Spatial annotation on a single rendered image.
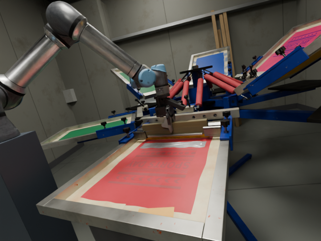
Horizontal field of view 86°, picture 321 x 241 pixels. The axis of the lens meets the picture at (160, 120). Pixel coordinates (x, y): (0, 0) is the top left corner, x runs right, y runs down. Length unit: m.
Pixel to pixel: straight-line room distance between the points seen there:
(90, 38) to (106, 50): 0.07
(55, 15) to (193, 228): 0.79
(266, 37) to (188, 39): 1.68
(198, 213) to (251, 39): 4.36
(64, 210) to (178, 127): 0.62
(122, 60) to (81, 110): 4.03
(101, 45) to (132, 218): 0.60
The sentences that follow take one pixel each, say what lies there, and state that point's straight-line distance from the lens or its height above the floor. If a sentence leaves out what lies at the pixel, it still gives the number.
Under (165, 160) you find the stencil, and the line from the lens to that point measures 0.78.
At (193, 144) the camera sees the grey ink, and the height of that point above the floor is 0.96.
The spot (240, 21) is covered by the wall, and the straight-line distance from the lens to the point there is 4.65.
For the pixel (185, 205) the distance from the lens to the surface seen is 0.54.
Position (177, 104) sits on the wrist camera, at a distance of 0.91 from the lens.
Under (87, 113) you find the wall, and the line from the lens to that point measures 4.66.
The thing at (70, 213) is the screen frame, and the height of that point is 0.98.
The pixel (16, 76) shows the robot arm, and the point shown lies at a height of 1.43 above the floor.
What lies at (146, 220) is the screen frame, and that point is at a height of 0.99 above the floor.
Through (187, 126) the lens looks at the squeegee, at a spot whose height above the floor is 1.03.
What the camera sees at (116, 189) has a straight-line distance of 0.69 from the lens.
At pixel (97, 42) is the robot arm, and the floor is 1.48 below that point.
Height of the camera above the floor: 1.31
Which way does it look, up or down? 14 degrees down
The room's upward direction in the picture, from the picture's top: 12 degrees counter-clockwise
